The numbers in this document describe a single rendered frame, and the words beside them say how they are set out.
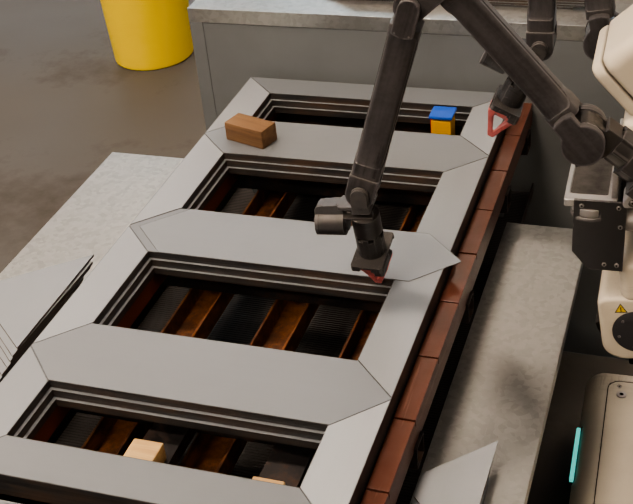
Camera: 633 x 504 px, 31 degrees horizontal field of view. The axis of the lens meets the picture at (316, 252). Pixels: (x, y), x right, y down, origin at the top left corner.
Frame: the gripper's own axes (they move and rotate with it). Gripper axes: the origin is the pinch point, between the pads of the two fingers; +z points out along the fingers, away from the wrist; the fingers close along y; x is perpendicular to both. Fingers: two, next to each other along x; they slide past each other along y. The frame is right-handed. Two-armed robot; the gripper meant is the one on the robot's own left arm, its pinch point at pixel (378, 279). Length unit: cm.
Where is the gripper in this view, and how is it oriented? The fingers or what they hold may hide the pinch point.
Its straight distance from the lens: 236.1
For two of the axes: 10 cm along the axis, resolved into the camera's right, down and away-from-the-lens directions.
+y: -2.9, 7.3, -6.2
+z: 1.7, 6.8, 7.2
